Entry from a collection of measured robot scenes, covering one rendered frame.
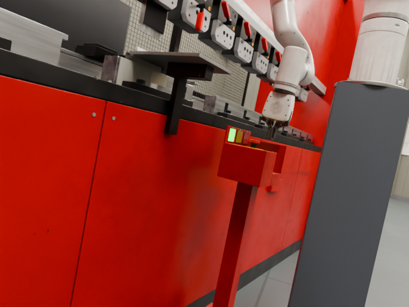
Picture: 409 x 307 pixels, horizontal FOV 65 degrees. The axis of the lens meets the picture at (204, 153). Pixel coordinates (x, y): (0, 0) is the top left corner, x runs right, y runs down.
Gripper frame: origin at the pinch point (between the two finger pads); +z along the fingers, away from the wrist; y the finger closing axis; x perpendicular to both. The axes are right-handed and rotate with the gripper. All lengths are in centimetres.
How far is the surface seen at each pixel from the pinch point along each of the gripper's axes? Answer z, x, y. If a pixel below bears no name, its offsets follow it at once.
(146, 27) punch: -22, -36, -37
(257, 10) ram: -55, 27, -34
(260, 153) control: 7.1, -15.1, 3.7
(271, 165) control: 10.4, -8.1, 6.1
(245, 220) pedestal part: 31.9, -7.9, 2.9
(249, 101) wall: -99, 912, -442
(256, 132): 0.8, 29.8, -18.2
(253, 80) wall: -171, 912, -450
